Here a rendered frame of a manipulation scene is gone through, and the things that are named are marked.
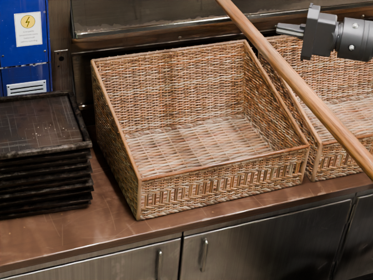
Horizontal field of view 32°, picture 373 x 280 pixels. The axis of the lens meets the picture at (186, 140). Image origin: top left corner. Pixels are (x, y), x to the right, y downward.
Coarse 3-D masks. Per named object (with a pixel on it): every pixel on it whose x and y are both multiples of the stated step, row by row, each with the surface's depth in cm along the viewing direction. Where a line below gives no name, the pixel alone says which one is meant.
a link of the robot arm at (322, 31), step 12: (312, 12) 140; (312, 24) 140; (324, 24) 140; (336, 24) 141; (348, 24) 139; (360, 24) 139; (312, 36) 141; (324, 36) 141; (336, 36) 141; (348, 36) 139; (360, 36) 138; (312, 48) 143; (324, 48) 143; (336, 48) 142; (348, 48) 140; (300, 60) 146
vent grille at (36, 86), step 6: (12, 84) 200; (18, 84) 201; (24, 84) 201; (30, 84) 202; (36, 84) 203; (42, 84) 204; (12, 90) 201; (18, 90) 202; (24, 90) 203; (30, 90) 204; (36, 90) 204; (42, 90) 205
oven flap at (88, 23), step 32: (96, 0) 199; (128, 0) 202; (160, 0) 206; (192, 0) 210; (256, 0) 219; (288, 0) 223; (320, 0) 228; (352, 0) 233; (96, 32) 199; (128, 32) 203
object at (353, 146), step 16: (224, 0) 164; (240, 16) 157; (256, 32) 150; (256, 48) 149; (272, 48) 145; (272, 64) 142; (288, 64) 140; (288, 80) 136; (304, 96) 131; (320, 112) 126; (336, 128) 122; (352, 144) 118; (368, 160) 114; (368, 176) 114
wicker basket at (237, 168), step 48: (192, 48) 217; (240, 48) 224; (96, 96) 208; (144, 96) 217; (192, 96) 224; (240, 96) 231; (144, 144) 216; (192, 144) 218; (240, 144) 220; (288, 144) 208; (144, 192) 182; (192, 192) 190; (240, 192) 198
